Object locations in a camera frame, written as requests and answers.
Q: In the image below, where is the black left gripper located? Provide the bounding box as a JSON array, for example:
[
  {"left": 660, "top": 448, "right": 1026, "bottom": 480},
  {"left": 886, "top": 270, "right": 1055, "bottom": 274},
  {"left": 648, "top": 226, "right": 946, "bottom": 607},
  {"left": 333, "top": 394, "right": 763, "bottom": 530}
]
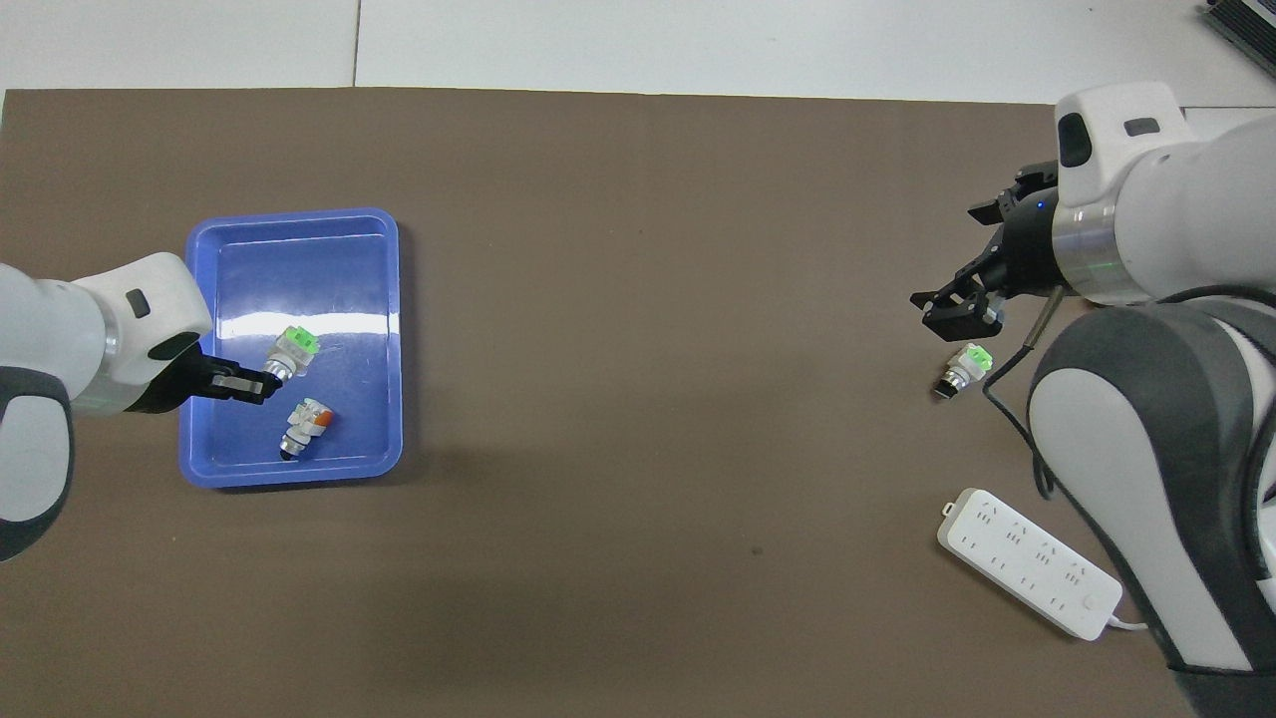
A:
[{"left": 125, "top": 347, "right": 284, "bottom": 414}]

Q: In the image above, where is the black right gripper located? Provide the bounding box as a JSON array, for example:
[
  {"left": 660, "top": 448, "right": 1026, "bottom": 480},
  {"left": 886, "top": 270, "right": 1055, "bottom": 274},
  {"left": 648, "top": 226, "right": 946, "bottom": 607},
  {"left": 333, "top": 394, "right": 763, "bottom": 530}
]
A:
[{"left": 910, "top": 160, "right": 1062, "bottom": 344}]

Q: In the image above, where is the green rotary switch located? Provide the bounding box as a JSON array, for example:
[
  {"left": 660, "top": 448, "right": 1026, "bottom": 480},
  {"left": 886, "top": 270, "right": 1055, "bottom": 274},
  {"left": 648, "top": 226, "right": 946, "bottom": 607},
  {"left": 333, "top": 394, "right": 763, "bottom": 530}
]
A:
[
  {"left": 932, "top": 343, "right": 994, "bottom": 402},
  {"left": 263, "top": 326, "right": 322, "bottom": 386}
]

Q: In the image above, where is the blue plastic tray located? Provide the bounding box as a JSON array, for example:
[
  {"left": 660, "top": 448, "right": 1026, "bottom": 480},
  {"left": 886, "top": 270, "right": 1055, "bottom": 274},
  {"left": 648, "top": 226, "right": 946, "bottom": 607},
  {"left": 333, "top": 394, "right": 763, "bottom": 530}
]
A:
[{"left": 179, "top": 207, "right": 404, "bottom": 490}]

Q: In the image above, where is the white power strip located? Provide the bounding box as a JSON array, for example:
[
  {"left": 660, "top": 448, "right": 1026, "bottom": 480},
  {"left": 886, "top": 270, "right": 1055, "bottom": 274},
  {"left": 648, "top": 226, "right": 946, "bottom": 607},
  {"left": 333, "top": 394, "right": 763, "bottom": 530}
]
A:
[{"left": 937, "top": 487, "right": 1123, "bottom": 641}]

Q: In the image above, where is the grey ribbed device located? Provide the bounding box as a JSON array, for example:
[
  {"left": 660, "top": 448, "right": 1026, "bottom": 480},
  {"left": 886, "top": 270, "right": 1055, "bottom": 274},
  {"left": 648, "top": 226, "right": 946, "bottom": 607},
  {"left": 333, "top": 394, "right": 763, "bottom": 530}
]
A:
[{"left": 1200, "top": 0, "right": 1276, "bottom": 51}]

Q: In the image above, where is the brown table mat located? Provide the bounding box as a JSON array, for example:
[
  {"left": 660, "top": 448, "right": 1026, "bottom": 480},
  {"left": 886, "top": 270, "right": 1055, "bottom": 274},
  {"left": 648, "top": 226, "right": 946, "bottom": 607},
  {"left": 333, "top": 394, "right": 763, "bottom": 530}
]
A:
[{"left": 0, "top": 88, "right": 1253, "bottom": 718}]

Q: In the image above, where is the orange rotary switch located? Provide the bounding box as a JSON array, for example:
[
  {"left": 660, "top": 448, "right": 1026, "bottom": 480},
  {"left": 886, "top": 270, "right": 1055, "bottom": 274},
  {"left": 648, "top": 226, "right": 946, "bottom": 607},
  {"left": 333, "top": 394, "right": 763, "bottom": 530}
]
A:
[{"left": 278, "top": 397, "right": 334, "bottom": 462}]

